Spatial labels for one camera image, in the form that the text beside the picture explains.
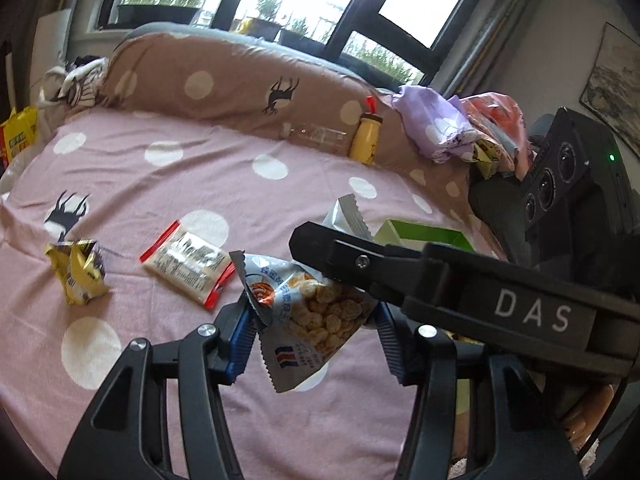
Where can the silver snack packet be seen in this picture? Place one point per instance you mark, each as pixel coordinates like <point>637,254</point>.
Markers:
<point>350,212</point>

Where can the long black planter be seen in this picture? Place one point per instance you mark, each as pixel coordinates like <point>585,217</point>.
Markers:
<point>155,12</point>

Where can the yellow potted plant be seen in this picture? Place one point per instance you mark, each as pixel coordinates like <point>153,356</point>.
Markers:
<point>260,27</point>

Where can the pink polka dot bedsheet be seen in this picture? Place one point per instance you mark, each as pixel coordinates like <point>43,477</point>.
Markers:
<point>125,195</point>

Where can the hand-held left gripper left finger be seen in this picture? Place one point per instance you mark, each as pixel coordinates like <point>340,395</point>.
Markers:
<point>242,345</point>

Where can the brown deer print pillow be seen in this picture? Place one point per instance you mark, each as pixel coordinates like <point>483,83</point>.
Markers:
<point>225,95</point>

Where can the white snack packet red ends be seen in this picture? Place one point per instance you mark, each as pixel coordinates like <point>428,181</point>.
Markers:
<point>187,262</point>

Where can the green and white box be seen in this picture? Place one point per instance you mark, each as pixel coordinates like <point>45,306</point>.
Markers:
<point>415,235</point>

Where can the orange plastic bag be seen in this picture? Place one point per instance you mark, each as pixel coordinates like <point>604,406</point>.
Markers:
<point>495,125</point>

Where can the person's right hand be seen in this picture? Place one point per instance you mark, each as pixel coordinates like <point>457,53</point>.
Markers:
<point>590,410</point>

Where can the black potted plant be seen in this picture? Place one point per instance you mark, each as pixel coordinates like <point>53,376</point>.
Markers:
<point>300,40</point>

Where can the striped cloth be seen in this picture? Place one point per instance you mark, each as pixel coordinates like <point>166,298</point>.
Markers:
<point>75,82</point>

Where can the purple polka dot cloth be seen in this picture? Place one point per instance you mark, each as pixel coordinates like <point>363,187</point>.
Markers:
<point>435,120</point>

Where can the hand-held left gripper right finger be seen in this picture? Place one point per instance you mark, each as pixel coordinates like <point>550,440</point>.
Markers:
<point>392,350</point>

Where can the crumpled yellow snack packet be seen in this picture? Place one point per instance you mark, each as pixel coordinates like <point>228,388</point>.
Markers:
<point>77,272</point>

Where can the yellow snack box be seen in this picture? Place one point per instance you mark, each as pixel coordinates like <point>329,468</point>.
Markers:
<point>17,135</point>

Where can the framed wall picture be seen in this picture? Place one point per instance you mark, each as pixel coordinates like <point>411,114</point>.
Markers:
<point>615,80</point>

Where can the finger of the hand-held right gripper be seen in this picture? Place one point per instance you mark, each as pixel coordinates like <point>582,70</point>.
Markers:
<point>500,300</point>

